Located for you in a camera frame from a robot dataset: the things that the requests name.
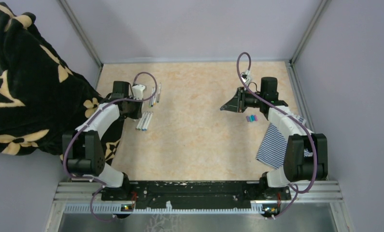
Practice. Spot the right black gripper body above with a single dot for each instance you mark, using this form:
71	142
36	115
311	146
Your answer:
252	100

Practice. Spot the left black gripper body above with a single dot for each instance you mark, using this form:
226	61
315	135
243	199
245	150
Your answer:
133	109

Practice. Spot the purple cap white marker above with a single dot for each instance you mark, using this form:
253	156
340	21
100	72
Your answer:
145	121

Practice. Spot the green end white marker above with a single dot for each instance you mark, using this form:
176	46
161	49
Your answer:
151	100

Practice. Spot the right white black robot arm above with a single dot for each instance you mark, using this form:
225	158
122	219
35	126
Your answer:
305	156

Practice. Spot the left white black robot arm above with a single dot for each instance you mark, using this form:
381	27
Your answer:
88	146

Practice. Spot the blue striped cloth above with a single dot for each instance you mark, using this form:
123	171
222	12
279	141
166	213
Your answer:
273	147

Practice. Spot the black floral blanket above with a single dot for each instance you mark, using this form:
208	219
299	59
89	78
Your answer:
41	98

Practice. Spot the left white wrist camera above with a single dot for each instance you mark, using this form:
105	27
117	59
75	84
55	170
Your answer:
138	91

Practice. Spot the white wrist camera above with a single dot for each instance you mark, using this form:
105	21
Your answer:
138	91
246	77

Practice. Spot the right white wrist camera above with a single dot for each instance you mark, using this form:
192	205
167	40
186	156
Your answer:
246	77

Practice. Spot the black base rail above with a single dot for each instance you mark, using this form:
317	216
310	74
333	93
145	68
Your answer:
198	197

